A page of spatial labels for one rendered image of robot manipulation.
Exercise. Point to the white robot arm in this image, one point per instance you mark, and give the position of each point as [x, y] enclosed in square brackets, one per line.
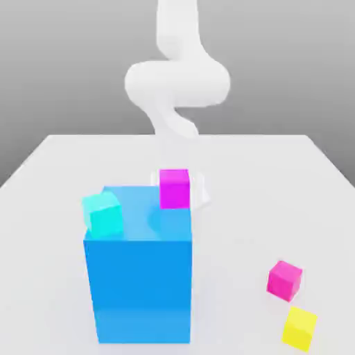
[177, 83]

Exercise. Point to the small magenta cube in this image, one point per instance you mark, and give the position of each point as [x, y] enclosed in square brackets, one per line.
[174, 191]

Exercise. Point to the small cyan cube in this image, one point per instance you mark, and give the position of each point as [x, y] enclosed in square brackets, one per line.
[104, 219]

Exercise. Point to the small pink cube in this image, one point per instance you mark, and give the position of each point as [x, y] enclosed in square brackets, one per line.
[283, 281]

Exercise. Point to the small yellow cube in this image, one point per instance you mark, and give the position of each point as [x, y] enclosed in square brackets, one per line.
[299, 328]

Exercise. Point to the large blue box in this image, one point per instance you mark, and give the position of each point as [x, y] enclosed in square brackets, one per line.
[141, 288]

